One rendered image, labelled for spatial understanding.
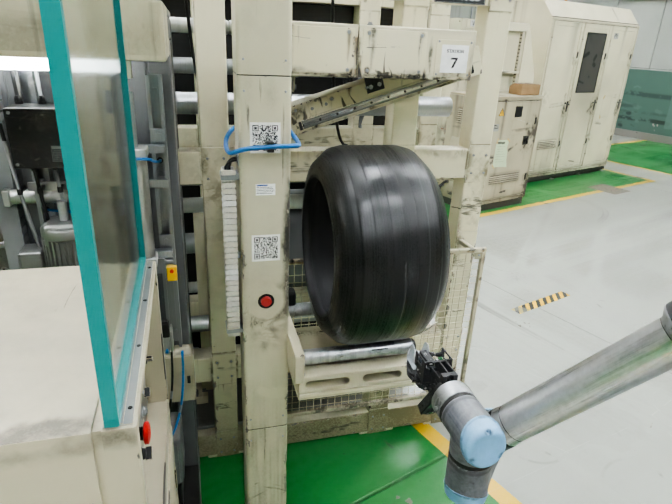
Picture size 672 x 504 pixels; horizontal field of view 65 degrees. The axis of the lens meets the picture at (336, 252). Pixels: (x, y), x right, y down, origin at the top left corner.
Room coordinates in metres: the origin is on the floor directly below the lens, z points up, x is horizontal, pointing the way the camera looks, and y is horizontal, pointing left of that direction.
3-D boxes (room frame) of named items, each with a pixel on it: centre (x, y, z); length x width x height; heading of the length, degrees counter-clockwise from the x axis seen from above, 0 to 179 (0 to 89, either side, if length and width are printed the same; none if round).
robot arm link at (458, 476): (0.86, -0.31, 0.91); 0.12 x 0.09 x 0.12; 151
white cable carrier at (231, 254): (1.30, 0.28, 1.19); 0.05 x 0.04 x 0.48; 16
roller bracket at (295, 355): (1.39, 0.14, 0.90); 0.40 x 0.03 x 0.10; 16
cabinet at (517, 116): (6.04, -1.70, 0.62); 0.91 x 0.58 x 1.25; 125
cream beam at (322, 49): (1.76, -0.07, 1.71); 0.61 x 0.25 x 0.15; 106
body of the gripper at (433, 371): (1.02, -0.25, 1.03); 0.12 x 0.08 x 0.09; 16
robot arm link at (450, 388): (0.94, -0.27, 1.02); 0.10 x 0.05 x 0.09; 106
